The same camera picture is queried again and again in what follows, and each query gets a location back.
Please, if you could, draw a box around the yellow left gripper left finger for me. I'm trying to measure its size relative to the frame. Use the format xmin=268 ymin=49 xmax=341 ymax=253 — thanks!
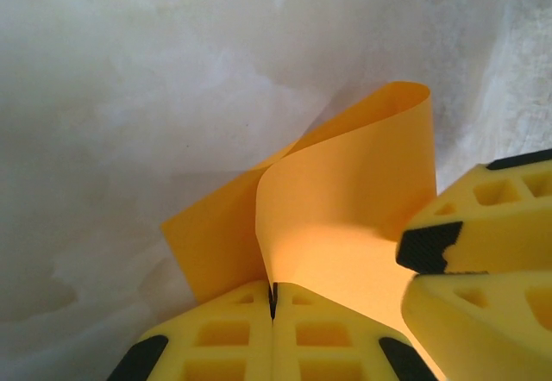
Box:
xmin=107 ymin=280 xmax=275 ymax=381

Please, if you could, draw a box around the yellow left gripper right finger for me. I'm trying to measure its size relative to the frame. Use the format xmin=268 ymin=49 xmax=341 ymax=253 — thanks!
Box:
xmin=274 ymin=281 xmax=443 ymax=381

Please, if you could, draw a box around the orange paper sheet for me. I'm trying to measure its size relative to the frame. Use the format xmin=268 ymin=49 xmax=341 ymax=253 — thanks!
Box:
xmin=160 ymin=81 xmax=448 ymax=381

